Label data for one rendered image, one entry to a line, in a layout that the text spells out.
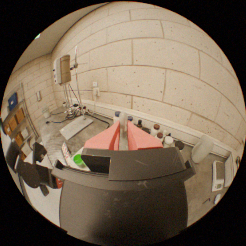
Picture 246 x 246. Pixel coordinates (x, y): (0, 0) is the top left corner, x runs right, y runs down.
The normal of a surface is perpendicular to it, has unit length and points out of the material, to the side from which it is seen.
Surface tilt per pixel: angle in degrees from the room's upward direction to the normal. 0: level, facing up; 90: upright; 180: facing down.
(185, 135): 90
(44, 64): 90
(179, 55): 90
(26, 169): 70
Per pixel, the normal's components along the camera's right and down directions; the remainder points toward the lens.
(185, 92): -0.52, 0.50
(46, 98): 0.86, 0.29
